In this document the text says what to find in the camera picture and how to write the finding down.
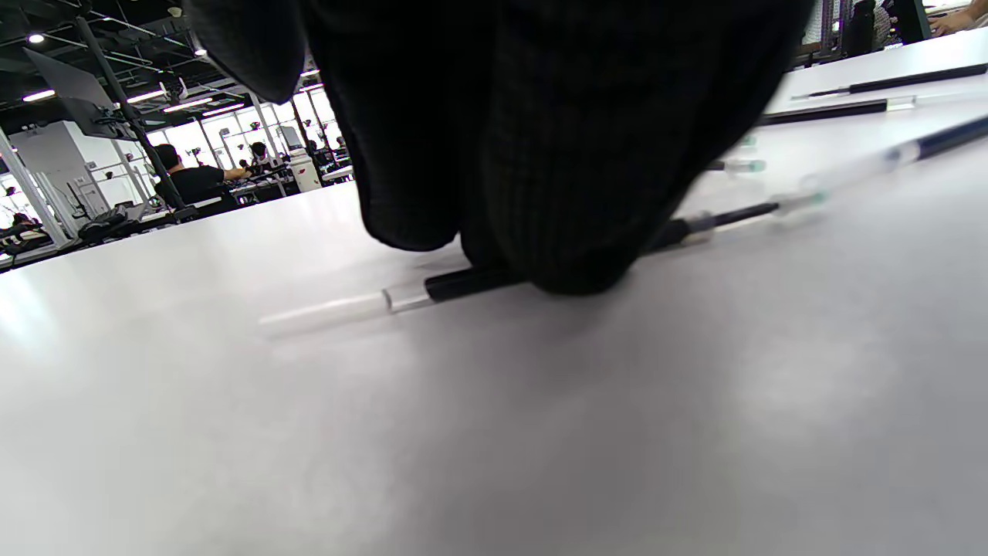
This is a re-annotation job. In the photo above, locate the white bin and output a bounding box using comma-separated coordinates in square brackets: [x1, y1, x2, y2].
[287, 151, 323, 194]

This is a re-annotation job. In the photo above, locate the black monitor on arm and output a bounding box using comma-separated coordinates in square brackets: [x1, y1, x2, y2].
[23, 46, 140, 141]

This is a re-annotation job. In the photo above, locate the person's left hand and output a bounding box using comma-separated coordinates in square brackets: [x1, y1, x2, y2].
[184, 0, 817, 296]

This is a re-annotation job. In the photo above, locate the row of ceiling light strips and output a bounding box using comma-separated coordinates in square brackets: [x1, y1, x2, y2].
[22, 31, 321, 118]

